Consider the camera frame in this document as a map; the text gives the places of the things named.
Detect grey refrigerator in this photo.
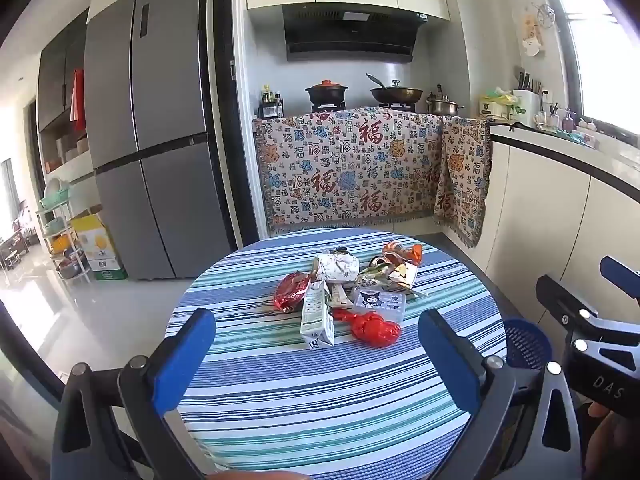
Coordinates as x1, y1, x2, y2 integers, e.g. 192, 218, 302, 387
84, 0, 236, 281

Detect seasoning bottles rack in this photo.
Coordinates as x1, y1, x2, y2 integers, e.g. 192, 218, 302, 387
257, 85, 285, 120

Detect wok with glass lid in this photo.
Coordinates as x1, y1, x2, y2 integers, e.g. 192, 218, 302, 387
366, 73, 425, 105

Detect person's right hand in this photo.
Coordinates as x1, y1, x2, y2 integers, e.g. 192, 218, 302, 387
587, 402, 640, 480

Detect rack with green baskets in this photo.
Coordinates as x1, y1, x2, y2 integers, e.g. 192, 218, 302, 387
35, 177, 93, 283

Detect small printed blanket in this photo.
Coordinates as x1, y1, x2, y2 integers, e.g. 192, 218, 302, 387
432, 115, 493, 250

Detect red foil wrapper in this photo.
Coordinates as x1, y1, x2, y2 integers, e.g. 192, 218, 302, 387
273, 271, 312, 315

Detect steel pot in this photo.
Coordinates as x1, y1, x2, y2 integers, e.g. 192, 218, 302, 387
426, 91, 463, 116

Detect black gas stove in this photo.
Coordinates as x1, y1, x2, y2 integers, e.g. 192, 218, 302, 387
311, 101, 418, 112

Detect striped tablecloth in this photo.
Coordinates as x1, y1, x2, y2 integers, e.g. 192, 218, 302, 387
167, 227, 508, 478

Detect orange wrapper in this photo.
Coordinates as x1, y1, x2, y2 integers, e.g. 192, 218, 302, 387
382, 241, 424, 263

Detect dark wall cabinet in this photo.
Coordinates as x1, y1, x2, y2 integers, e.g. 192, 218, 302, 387
37, 7, 91, 133

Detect white green milk carton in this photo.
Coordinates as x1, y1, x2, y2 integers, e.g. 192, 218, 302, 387
299, 280, 336, 350

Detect wall hanging decoration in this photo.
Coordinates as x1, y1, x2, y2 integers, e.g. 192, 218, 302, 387
520, 4, 557, 58

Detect dark wooden furniture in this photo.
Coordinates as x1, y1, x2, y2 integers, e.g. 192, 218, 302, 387
0, 200, 31, 271

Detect white base cabinets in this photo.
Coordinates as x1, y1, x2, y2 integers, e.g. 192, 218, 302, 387
442, 132, 640, 341

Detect group of small bottles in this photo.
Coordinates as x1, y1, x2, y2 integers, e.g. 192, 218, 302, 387
534, 104, 601, 147

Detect yellow cardboard box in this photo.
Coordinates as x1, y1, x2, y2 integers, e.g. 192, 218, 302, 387
70, 212, 128, 281

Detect white cartoon packet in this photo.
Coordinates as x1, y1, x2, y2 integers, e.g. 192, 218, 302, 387
351, 287, 406, 323

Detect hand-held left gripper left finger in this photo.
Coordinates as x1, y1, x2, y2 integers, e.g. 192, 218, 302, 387
50, 307, 217, 480

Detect green yellow tissue pack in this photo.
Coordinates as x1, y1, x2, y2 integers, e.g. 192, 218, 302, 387
478, 89, 521, 122

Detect white knife holder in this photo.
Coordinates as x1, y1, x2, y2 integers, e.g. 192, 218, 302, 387
512, 67, 543, 126

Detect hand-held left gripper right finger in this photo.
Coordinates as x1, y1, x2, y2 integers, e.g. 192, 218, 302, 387
417, 308, 583, 480

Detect person's left hand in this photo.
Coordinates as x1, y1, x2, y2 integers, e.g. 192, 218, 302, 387
207, 470, 303, 480

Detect red plastic bag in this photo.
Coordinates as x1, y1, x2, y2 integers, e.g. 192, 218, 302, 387
331, 308, 402, 350

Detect red hanging bag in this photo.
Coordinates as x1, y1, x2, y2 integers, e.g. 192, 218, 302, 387
69, 67, 87, 133

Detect window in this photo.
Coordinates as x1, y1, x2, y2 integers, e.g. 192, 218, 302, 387
542, 0, 640, 148

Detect large printed blanket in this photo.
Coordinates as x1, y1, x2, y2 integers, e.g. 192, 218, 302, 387
251, 106, 446, 236

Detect black clay pot orange lid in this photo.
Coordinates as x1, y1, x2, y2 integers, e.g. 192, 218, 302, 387
305, 80, 350, 106

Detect white paper wrapper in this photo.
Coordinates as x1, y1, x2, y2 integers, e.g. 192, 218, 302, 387
312, 250, 361, 283

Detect blue plastic basket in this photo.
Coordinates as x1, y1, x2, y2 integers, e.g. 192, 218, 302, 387
501, 317, 553, 371

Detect white yellow snack wrapper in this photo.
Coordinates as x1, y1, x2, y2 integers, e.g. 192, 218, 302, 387
387, 262, 418, 291

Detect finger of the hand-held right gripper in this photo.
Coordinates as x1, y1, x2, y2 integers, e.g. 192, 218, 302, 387
600, 255, 640, 306
535, 274, 599, 332

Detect black range hood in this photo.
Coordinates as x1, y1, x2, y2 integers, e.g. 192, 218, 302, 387
282, 4, 428, 63

